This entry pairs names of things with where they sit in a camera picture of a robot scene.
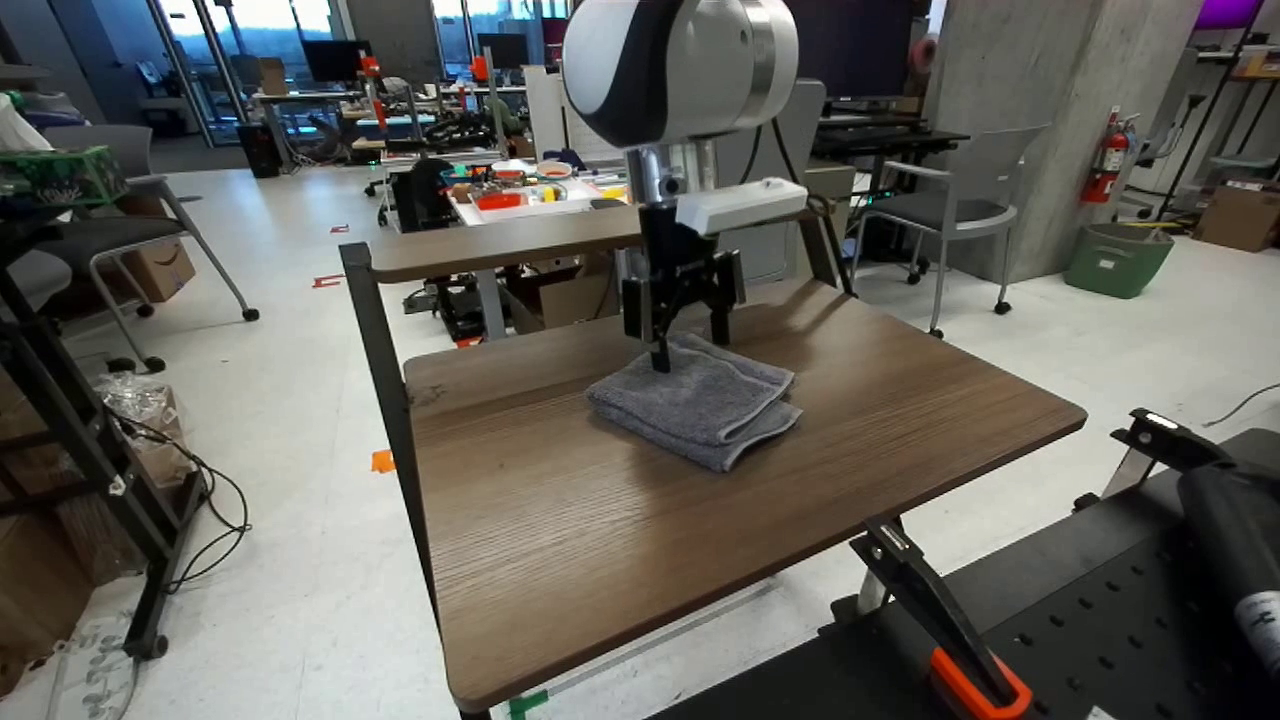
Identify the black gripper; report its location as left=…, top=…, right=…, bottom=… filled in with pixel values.
left=615, top=196, right=744, bottom=377

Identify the grey towel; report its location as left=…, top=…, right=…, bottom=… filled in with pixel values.
left=584, top=331, right=808, bottom=480

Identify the white cluttered table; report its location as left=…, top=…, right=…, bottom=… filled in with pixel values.
left=446, top=158, right=642, bottom=231

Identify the long wooden table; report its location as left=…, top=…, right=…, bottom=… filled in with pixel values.
left=366, top=196, right=849, bottom=291

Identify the grey plastic chair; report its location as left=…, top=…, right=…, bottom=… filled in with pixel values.
left=854, top=126, right=1053, bottom=341

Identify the black orange spring clamp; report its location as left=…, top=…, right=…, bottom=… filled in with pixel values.
left=845, top=517, right=1039, bottom=720
left=1108, top=404, right=1235, bottom=475

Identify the green basket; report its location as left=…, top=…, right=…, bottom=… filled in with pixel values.
left=1062, top=217, right=1182, bottom=306

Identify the red fire extinguisher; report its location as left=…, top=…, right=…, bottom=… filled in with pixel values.
left=1077, top=109, right=1141, bottom=211

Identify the black computer monitor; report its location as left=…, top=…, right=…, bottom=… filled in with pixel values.
left=300, top=37, right=366, bottom=87

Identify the clear plastic bag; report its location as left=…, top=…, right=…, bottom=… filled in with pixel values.
left=89, top=367, right=192, bottom=454

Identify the large cardboard box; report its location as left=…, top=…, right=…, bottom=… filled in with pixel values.
left=1193, top=182, right=1280, bottom=258

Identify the grey metal desk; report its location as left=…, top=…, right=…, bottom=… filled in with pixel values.
left=35, top=119, right=264, bottom=379

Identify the black metal cart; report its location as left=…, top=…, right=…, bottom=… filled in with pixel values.
left=0, top=244, right=216, bottom=670

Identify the flat brown cardboard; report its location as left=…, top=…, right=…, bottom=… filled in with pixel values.
left=0, top=505, right=98, bottom=697

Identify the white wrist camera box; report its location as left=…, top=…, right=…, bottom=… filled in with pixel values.
left=667, top=171, right=816, bottom=239

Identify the thin black floor cable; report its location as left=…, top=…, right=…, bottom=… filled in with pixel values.
left=157, top=431, right=256, bottom=597

